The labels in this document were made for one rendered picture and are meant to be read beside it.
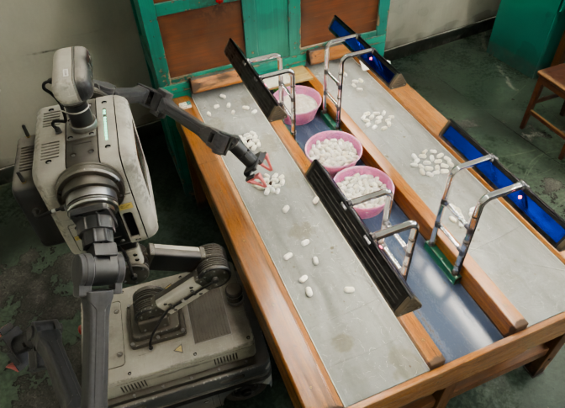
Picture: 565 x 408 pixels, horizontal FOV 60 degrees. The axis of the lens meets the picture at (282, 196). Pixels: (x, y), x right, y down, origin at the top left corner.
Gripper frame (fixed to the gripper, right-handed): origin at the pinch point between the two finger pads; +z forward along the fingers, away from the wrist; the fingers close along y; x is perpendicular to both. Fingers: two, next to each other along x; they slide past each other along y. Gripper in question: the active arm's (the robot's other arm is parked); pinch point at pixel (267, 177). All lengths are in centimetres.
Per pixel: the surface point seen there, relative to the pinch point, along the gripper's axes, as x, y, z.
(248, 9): -9, -93, -39
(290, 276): 1.4, 32.8, 23.3
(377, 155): 22, -39, 37
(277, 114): 10.1, -20.3, -12.1
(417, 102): 35, -85, 48
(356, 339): 22, 53, 40
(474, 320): 49, 34, 71
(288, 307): 5, 47, 23
